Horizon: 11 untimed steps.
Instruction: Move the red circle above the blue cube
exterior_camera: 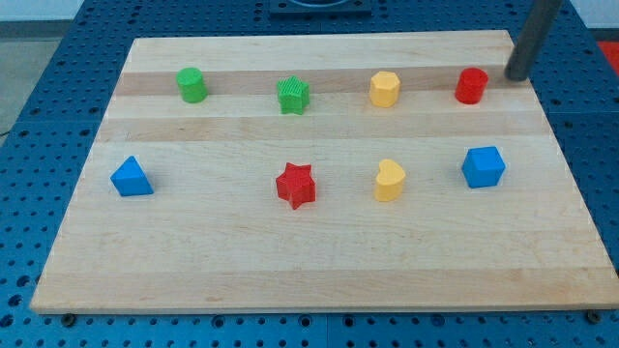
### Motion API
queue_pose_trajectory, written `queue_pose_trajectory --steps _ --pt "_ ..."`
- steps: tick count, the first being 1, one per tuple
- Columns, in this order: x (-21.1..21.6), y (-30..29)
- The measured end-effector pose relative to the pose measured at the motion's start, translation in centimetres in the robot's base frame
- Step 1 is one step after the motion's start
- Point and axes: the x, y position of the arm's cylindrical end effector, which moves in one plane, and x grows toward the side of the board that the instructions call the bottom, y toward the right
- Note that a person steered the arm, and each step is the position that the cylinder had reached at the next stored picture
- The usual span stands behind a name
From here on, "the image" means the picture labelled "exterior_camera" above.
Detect red cylinder block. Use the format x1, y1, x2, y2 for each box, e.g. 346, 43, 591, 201
455, 68, 489, 104

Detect blue cube block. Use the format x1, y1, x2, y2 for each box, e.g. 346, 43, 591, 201
461, 146, 506, 189

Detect red star block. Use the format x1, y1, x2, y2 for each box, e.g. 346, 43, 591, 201
276, 162, 316, 210

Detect yellow heart block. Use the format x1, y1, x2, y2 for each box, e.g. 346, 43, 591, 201
374, 159, 406, 202

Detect green star block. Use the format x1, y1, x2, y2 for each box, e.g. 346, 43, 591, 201
277, 75, 310, 115

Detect wooden board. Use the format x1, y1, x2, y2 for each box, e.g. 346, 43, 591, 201
30, 30, 618, 314

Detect yellow hexagon block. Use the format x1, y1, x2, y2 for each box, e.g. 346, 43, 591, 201
369, 71, 400, 107

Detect green cylinder block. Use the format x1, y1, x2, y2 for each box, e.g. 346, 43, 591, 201
176, 67, 208, 103

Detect blue triangle block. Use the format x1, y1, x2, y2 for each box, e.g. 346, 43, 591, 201
110, 156, 154, 196

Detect blue perforated table plate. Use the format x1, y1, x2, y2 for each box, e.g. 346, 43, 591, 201
1, 0, 618, 347

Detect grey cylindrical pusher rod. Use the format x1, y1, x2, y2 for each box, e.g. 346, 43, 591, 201
504, 0, 563, 82

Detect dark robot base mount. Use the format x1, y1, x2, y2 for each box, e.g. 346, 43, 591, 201
269, 0, 372, 17

